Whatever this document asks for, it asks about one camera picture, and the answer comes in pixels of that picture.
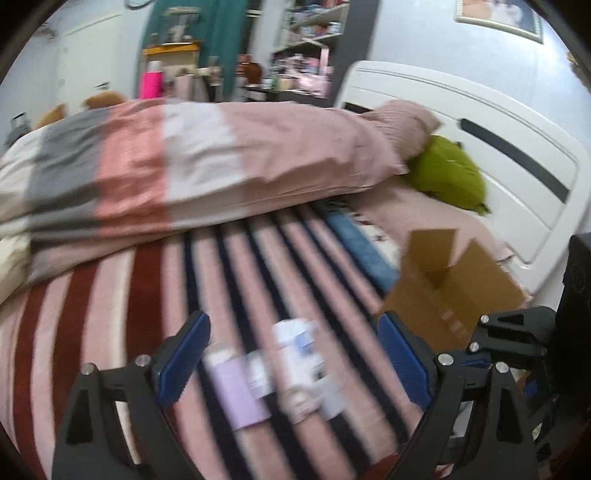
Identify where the lilac rectangular box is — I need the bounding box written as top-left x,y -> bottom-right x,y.
204,344 -> 270,431

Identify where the small clear white bottle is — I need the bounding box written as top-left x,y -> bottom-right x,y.
245,350 -> 274,399

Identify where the brown cardboard box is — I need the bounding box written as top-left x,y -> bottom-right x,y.
381,229 -> 528,352

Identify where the white bed headboard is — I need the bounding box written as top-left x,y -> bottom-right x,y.
335,61 -> 590,295

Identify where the striped plush blanket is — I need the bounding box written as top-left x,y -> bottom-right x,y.
1,201 -> 426,479

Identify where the pink striped lower pillow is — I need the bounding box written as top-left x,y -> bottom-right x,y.
348,176 -> 513,262

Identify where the pink striped pillow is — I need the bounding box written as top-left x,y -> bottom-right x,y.
362,99 -> 442,163
348,176 -> 513,262

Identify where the green plush toy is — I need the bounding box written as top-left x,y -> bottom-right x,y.
406,135 -> 490,215

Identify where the cream fleece garment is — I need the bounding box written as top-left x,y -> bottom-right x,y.
0,235 -> 31,303

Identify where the striped patchwork duvet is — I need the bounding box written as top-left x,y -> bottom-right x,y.
0,98 -> 410,285

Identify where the pink striped upper pillow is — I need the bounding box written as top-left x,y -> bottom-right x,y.
362,99 -> 442,163

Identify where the black suitcase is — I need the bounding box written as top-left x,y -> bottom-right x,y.
5,112 -> 31,149

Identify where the brown teddy bear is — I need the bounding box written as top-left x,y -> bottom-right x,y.
34,90 -> 128,130

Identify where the yellow white shelf unit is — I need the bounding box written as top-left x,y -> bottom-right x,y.
138,40 -> 201,97

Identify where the white door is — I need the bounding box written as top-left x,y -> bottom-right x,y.
57,14 -> 121,113

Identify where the dark bookshelf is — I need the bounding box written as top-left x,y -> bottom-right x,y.
271,0 -> 381,107

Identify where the teal curtain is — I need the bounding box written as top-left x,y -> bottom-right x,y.
140,0 -> 249,101

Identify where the framed wall picture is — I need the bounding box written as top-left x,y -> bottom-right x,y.
455,0 -> 543,44

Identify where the round wall clock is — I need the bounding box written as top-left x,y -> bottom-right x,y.
124,0 -> 153,10

